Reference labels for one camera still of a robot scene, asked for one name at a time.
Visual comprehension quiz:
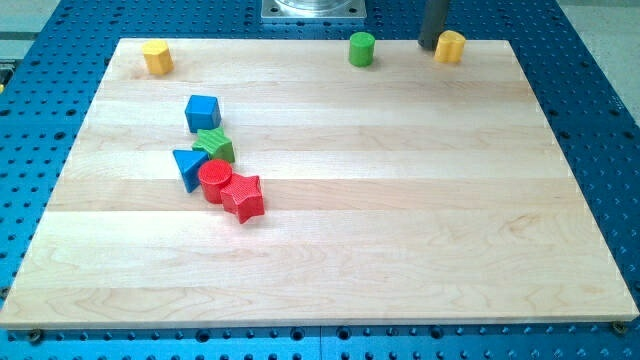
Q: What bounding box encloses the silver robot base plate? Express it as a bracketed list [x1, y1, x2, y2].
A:
[261, 0, 367, 20]

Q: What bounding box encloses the light wooden board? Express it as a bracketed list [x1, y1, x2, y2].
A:
[1, 39, 638, 329]

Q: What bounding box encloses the blue triangle block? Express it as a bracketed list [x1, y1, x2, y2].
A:
[172, 150, 209, 193]

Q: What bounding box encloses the green star block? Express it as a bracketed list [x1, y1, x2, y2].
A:
[192, 127, 235, 163]

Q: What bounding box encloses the blue cube block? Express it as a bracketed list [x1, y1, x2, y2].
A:
[184, 95, 221, 133]

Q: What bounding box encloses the red star block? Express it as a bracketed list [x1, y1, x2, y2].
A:
[220, 173, 265, 224]

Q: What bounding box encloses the red cylinder block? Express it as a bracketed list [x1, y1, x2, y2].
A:
[198, 159, 233, 204]

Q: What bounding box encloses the dark cylindrical pusher stick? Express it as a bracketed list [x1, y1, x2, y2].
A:
[418, 0, 450, 51]

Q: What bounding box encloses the green cylinder block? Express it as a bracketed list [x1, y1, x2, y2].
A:
[348, 32, 375, 67]

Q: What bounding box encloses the yellow heart block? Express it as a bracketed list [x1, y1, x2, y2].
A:
[434, 30, 466, 63]

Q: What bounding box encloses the blue perforated metal table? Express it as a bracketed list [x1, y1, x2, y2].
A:
[1, 0, 639, 359]

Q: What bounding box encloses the yellow hexagon block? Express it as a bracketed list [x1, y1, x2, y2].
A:
[142, 39, 174, 75]

